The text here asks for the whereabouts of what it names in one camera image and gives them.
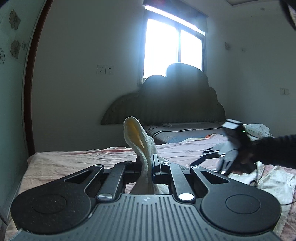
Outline black camera box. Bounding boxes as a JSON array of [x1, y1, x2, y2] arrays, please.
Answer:
[[221, 119, 244, 138]]

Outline black sleeved right forearm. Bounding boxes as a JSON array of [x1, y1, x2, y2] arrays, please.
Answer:
[[239, 135, 296, 169]]

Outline white wall socket pair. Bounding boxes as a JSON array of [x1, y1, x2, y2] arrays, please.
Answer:
[[96, 65, 114, 75]]

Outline white wall switch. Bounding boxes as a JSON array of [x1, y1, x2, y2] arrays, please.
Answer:
[[280, 88, 290, 95]]

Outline white patterned pillow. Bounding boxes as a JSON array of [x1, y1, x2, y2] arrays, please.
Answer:
[[243, 123, 273, 141]]

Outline cream white textured pants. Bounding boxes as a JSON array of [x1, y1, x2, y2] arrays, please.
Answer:
[[123, 116, 169, 194]]

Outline pink bed sheet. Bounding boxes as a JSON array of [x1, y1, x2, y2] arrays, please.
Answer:
[[6, 135, 295, 240]]

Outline bright window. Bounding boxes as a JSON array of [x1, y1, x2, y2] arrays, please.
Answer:
[[138, 1, 208, 85]]

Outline dark cloud-shaped headboard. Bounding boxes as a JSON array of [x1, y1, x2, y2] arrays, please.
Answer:
[[101, 63, 226, 125]]

